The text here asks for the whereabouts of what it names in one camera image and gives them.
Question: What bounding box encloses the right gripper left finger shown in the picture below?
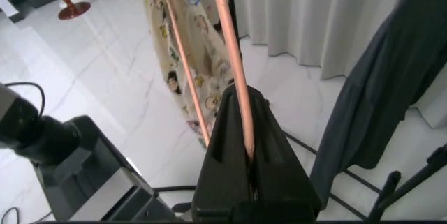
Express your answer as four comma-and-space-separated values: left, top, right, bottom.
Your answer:
191, 84, 253, 221

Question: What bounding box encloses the pink clothes hanger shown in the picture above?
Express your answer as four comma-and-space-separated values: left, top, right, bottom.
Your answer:
159, 0, 256, 160

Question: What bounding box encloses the dark grey long-sleeved shirt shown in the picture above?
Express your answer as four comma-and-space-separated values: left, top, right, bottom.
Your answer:
309, 0, 447, 211

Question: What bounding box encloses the white curtain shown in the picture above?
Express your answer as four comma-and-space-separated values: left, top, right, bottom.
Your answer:
97, 0, 447, 130

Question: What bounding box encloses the black clothes rack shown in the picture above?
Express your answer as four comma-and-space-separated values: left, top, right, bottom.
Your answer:
223, 0, 447, 222

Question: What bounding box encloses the black cable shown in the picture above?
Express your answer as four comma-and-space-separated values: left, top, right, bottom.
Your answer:
152, 184, 197, 194
0, 205, 54, 224
3, 81, 47, 117

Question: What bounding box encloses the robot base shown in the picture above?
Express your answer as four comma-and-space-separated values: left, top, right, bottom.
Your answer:
33, 114, 179, 222

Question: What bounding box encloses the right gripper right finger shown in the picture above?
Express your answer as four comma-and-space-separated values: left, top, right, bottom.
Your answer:
246, 84, 322, 221

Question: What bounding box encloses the cream printed garment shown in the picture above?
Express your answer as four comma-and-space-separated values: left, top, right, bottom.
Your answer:
141, 0, 239, 149

